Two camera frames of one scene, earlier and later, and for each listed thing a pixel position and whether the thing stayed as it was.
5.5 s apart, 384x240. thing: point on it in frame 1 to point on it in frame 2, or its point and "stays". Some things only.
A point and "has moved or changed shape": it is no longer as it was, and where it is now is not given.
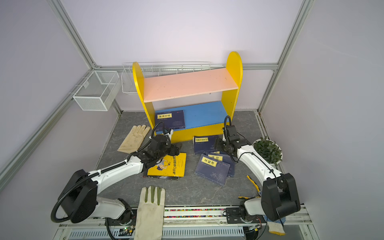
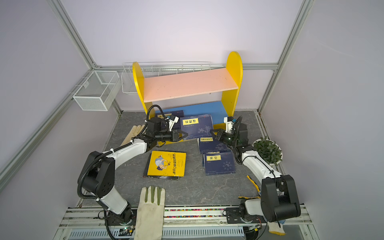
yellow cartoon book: x=169 y=166 stays
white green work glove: x=150 y=216 stays
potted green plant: x=269 y=150 stays
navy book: x=226 y=159 stays
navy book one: x=206 y=144 has moved or changed shape
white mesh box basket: x=101 y=91 stays
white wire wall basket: x=157 y=69 stays
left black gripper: x=175 y=149 to x=180 y=138
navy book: x=213 y=169 to x=197 y=126
